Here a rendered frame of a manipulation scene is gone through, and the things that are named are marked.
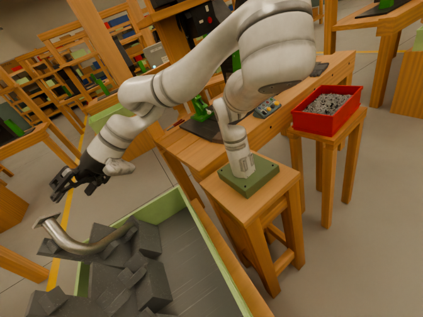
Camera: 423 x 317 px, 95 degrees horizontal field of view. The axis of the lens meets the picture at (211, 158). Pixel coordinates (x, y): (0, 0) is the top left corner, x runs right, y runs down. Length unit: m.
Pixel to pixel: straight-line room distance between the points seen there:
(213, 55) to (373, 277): 1.50
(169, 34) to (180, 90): 1.11
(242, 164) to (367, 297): 1.09
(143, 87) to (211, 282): 0.56
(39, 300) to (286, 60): 0.57
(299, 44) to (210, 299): 0.62
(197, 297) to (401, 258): 1.31
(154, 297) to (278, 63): 0.62
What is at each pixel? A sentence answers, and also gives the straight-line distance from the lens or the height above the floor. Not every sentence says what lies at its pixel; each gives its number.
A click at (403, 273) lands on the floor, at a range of 1.67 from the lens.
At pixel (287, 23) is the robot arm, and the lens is 0.27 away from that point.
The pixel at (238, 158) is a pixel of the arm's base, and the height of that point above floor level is 1.00.
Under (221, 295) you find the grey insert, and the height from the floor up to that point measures 0.85.
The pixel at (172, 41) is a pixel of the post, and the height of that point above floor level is 1.38.
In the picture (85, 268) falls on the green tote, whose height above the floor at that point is 0.94.
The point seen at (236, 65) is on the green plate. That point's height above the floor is 1.15.
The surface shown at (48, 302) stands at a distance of 0.55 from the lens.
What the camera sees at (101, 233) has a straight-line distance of 0.80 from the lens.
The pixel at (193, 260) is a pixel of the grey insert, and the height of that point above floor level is 0.85.
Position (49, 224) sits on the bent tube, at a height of 1.16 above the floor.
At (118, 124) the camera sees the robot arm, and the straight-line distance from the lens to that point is 0.49.
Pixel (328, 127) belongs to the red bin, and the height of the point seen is 0.86.
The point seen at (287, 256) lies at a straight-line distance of 1.34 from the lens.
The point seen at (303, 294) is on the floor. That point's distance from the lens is 1.52.
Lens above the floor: 1.46
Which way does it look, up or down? 35 degrees down
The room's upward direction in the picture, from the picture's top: 23 degrees counter-clockwise
